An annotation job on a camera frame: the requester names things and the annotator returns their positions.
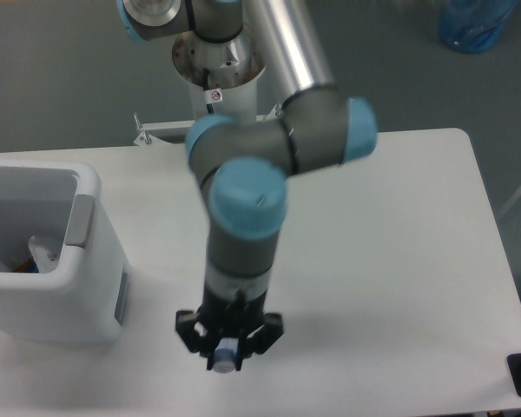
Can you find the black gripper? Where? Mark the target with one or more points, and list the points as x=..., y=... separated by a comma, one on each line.
x=239, y=317

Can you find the crushed clear plastic bottle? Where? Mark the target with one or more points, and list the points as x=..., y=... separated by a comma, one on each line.
x=225, y=356

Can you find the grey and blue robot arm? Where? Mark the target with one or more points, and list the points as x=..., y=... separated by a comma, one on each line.
x=241, y=169

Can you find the yellow and blue trash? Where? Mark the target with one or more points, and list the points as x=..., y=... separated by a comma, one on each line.
x=26, y=267

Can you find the white plastic trash can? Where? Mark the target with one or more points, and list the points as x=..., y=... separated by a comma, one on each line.
x=63, y=271

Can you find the blue plastic bag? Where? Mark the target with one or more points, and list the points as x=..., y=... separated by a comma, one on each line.
x=473, y=26

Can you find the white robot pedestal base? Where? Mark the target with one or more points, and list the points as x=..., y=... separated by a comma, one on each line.
x=219, y=95

